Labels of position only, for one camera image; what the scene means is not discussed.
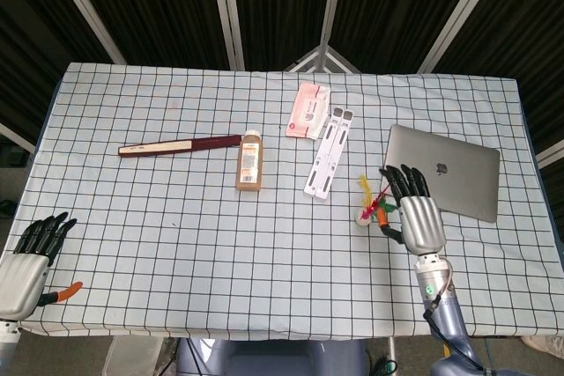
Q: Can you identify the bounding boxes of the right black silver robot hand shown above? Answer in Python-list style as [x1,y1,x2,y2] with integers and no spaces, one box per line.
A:
[377,164,447,256]

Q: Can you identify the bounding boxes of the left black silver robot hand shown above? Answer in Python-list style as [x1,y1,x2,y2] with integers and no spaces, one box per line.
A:
[0,211,84,321]

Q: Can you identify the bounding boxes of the colourful feather shuttlecock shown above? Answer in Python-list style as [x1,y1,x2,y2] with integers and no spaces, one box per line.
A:
[354,174,396,226]

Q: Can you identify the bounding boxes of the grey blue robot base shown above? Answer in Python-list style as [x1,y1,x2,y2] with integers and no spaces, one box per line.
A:
[175,338,369,376]

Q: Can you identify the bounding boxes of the white folding laptop stand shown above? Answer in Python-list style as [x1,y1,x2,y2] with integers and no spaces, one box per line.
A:
[302,106,354,200]

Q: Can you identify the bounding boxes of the grey closed laptop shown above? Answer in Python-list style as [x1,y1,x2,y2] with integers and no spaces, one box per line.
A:
[384,124,501,224]

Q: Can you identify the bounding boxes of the pink wet wipes pack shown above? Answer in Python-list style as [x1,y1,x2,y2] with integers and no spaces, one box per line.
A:
[285,81,332,140]

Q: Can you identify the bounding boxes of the white black checked tablecloth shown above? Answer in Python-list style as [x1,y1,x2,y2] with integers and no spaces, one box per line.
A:
[0,62,564,342]

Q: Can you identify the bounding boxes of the brown drink bottle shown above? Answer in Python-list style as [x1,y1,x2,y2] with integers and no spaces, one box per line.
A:
[235,129,264,193]

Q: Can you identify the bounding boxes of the dark red folded fan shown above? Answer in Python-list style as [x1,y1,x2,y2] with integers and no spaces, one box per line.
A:
[117,134,243,159]

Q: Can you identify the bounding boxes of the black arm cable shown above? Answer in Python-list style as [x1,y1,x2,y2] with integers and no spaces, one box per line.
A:
[422,294,485,372]

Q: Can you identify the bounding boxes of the white triangular metal frame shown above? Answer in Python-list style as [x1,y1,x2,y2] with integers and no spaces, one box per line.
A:
[284,44,363,74]

